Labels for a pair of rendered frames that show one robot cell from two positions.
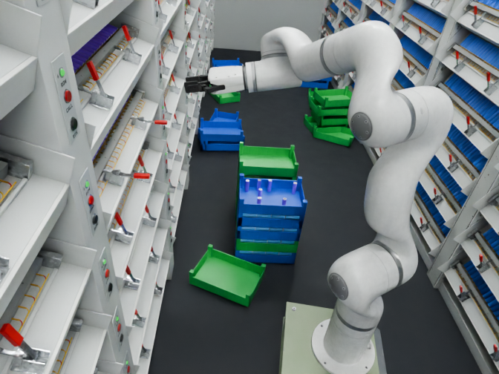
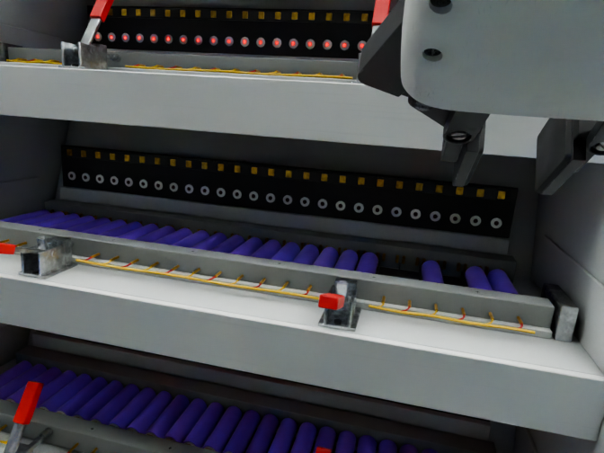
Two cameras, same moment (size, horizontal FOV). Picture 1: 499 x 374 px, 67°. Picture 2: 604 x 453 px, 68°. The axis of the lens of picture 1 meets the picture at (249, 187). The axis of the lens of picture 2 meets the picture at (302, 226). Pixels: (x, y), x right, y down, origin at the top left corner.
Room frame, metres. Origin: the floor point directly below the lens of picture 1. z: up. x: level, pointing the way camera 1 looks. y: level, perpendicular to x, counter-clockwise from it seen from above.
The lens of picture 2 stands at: (1.02, -0.02, 0.93)
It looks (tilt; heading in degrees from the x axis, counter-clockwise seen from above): 5 degrees up; 107
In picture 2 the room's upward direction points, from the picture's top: 8 degrees clockwise
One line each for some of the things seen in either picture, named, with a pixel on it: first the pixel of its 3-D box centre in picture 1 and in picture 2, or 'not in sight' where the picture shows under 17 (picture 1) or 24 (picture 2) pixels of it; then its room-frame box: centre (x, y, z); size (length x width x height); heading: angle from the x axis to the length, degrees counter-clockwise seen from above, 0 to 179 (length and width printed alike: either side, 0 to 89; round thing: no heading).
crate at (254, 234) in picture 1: (267, 220); not in sight; (1.40, -0.10, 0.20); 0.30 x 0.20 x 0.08; 94
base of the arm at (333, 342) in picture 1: (349, 330); not in sight; (0.65, -0.33, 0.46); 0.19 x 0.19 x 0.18
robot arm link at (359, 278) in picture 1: (359, 289); not in sight; (0.63, -0.30, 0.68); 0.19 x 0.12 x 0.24; 123
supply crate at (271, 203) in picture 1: (271, 194); not in sight; (1.40, -0.10, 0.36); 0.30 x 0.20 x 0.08; 94
